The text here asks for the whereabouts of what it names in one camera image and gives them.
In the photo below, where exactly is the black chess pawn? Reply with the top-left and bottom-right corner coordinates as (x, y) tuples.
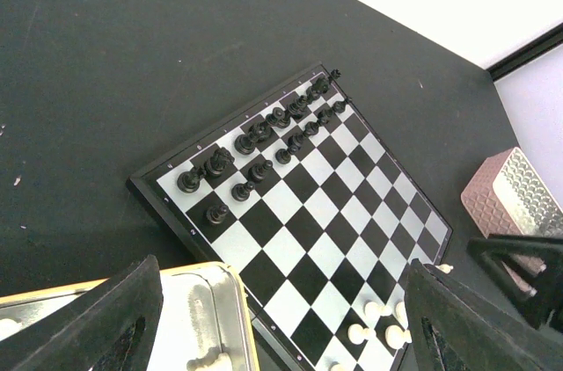
(205, 203), (230, 226)

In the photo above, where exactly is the white chess piece carried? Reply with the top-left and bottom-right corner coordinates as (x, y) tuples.
(436, 264), (453, 274)

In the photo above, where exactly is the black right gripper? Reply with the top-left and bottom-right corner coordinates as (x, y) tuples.
(467, 235), (562, 331)

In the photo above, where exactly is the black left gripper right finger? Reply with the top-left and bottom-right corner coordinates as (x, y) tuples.
(405, 259), (562, 370)

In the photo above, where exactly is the white chess pawn on board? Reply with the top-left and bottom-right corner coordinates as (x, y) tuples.
(363, 301), (392, 320)

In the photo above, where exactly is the black and white chessboard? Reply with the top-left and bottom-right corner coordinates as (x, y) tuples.
(129, 64), (452, 370)

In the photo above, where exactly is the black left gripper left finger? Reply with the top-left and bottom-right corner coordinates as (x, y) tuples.
(1, 255), (164, 370)

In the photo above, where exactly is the black corner frame post right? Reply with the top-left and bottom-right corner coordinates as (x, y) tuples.
(487, 23), (563, 82)

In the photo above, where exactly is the tan sweet bear tin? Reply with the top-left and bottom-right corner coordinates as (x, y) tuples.
(1, 262), (260, 370)

